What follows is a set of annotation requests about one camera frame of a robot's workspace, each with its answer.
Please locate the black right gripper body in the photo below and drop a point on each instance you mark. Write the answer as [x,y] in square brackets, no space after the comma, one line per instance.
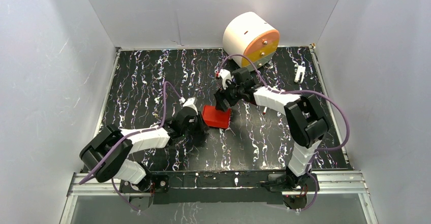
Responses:
[233,94]

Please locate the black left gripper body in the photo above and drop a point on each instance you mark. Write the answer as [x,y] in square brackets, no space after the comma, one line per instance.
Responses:
[201,128]

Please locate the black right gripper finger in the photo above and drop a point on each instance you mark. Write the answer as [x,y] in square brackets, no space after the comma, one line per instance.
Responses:
[225,103]
[219,101]

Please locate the red paper box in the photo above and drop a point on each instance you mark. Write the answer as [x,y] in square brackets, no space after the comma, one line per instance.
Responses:
[216,118]

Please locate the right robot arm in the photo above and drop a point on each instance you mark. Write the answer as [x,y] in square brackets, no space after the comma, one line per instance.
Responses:
[307,122]

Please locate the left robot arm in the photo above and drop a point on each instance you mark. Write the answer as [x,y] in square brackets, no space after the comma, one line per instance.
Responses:
[107,154]

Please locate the white round drawer cabinet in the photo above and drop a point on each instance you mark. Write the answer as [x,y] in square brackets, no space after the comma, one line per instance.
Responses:
[248,34]

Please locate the white clip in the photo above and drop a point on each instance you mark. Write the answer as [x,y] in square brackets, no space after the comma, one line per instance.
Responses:
[299,75]

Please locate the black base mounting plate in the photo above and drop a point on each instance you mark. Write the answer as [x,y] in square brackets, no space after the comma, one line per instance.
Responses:
[270,186]

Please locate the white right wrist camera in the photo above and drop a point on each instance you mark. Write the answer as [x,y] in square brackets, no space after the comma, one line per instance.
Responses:
[225,77]

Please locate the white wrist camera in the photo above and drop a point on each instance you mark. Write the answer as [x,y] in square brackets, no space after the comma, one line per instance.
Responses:
[225,77]
[190,102]

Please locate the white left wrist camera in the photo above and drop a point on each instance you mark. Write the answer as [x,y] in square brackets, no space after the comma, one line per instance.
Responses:
[190,102]

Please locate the aluminium frame rail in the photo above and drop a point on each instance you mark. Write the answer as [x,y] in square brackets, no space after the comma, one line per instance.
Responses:
[330,182]

